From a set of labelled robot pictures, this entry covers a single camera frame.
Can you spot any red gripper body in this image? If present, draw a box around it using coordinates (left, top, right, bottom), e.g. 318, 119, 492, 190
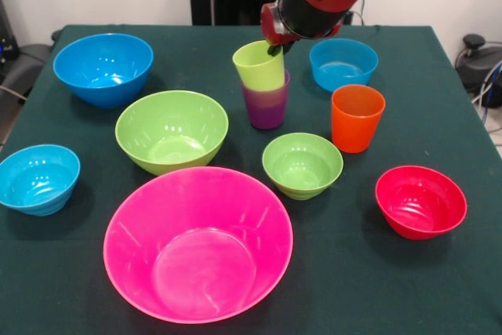
260, 2, 302, 47

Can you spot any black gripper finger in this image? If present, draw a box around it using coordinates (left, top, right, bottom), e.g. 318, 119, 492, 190
267, 40, 289, 57

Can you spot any lime green cup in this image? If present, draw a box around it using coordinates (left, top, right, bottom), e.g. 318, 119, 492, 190
232, 40, 286, 93

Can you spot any purple cup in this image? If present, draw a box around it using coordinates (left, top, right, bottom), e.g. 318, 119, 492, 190
242, 71, 291, 130

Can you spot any medium blue bowl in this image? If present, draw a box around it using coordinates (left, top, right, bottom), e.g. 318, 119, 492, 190
308, 38, 380, 93

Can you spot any orange cup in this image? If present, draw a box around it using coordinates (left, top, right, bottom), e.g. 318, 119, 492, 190
330, 84, 387, 155

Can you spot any small green bowl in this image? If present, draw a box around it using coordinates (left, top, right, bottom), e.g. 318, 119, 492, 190
261, 132, 344, 201

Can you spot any large green bowl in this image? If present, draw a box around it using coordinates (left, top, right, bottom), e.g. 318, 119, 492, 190
115, 89, 230, 177

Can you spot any large blue bowl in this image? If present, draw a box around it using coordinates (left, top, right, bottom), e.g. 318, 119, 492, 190
53, 33, 155, 109

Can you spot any black wheel base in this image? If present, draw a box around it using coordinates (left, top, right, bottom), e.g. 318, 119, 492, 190
0, 29, 64, 116
457, 34, 502, 108

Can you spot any small red-pink bowl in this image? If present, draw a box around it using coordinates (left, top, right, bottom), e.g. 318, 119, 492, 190
374, 165, 468, 241

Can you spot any large pink bowl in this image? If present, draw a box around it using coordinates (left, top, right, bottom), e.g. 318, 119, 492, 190
103, 166, 295, 325

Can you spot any dark green table cloth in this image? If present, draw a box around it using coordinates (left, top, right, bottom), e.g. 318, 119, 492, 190
0, 24, 502, 335

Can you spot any small light blue bowl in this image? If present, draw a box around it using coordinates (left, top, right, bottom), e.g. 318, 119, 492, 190
0, 144, 82, 217

